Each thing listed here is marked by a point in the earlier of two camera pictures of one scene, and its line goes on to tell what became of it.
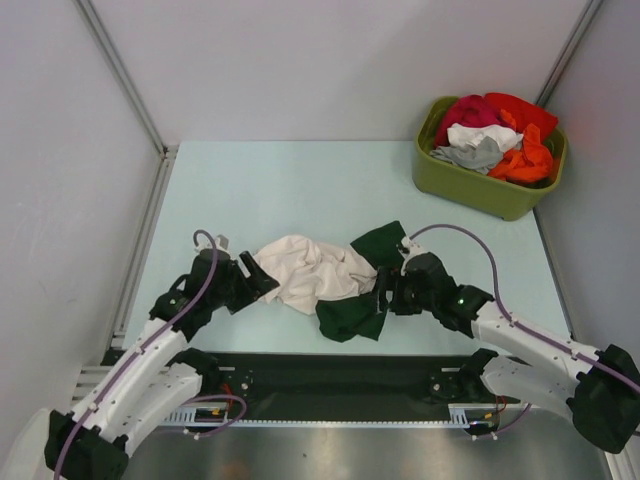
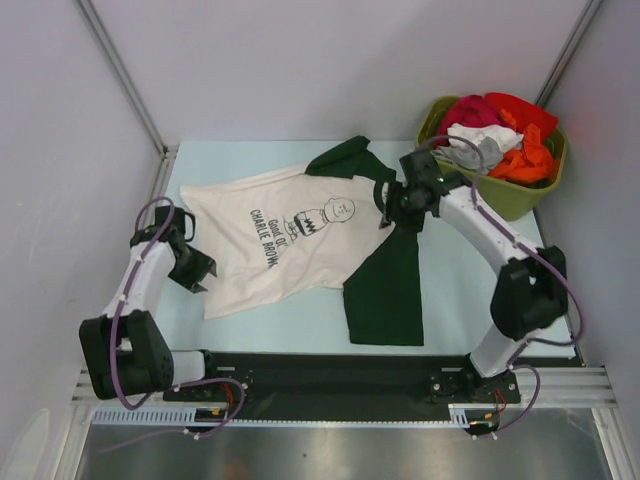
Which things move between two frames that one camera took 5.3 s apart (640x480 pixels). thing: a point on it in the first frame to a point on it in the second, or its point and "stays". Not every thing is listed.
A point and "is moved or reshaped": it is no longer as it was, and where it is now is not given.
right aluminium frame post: [578, 37] stays
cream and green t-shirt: [339, 283] is moved or reshaped
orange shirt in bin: [531, 164] stays
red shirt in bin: [525, 113] stays
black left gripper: [257, 285] to [204, 265]
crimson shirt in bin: [472, 110] stays
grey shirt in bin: [482, 157] stays
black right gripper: [386, 279] to [406, 223]
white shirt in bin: [472, 136] stays
